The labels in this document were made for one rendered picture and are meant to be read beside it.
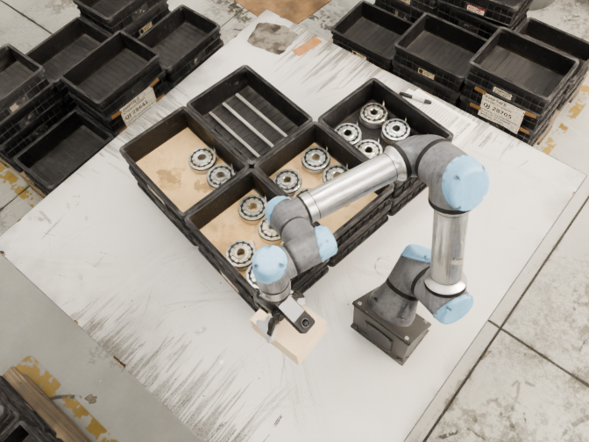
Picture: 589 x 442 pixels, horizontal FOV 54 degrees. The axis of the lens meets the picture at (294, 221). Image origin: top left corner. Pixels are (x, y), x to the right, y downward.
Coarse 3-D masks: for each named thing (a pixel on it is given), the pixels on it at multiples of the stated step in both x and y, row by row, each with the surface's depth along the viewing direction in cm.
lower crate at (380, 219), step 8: (384, 216) 206; (368, 224) 198; (376, 224) 205; (360, 232) 198; (368, 232) 207; (352, 240) 198; (360, 240) 207; (344, 248) 201; (352, 248) 206; (336, 256) 199; (344, 256) 204; (328, 264) 203; (336, 264) 203
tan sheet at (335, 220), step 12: (312, 144) 216; (300, 156) 213; (288, 168) 211; (300, 168) 211; (312, 180) 208; (348, 204) 201; (360, 204) 201; (336, 216) 199; (348, 216) 199; (336, 228) 197
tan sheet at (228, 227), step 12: (252, 192) 207; (228, 216) 202; (204, 228) 200; (216, 228) 200; (228, 228) 200; (240, 228) 199; (252, 228) 199; (216, 240) 197; (228, 240) 197; (252, 240) 196
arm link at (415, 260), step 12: (408, 252) 170; (420, 252) 168; (396, 264) 174; (408, 264) 169; (420, 264) 167; (396, 276) 172; (408, 276) 168; (420, 276) 165; (396, 288) 172; (408, 288) 169
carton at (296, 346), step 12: (264, 312) 152; (312, 312) 151; (252, 324) 154; (288, 324) 150; (324, 324) 151; (264, 336) 155; (276, 336) 149; (288, 336) 148; (300, 336) 148; (312, 336) 148; (288, 348) 147; (300, 348) 147; (312, 348) 154; (300, 360) 150
